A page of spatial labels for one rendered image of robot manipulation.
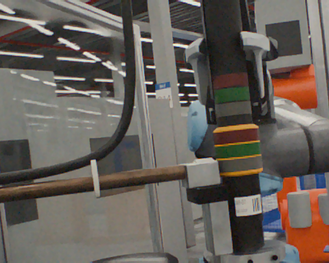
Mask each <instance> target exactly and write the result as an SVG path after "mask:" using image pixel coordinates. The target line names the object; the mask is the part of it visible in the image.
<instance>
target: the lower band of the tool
mask: <svg viewBox="0 0 329 263"><path fill-rule="evenodd" d="M250 128H258V126H256V125H255V124H247V125H234V126H228V127H219V128H216V130H214V132H213V133H215V132H224V131H230V130H237V129H250ZM253 142H260V141H253ZM253 142H240V143H234V144H228V145H240V144H247V143H253ZM228 145H215V147H222V146H228ZM260 155H261V154H260ZM260 155H251V156H245V157H237V158H224V159H216V160H231V159H239V158H250V157H256V156H260ZM262 170H263V168H258V169H253V170H248V171H242V172H234V173H220V174H219V176H220V177H237V176H244V175H253V174H258V173H261V172H262Z"/></svg>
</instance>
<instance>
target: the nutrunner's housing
mask: <svg viewBox="0 0 329 263"><path fill-rule="evenodd" d="M222 179H223V184H226V185H228V195H229V200H228V211H229V218H230V230H231V237H232V249H233V250H237V251H249V250H255V249H259V248H262V247H264V246H265V241H264V233H263V220H264V218H263V206H262V198H261V191H260V179H259V173H258V174H253V175H244V176H237V177H222Z"/></svg>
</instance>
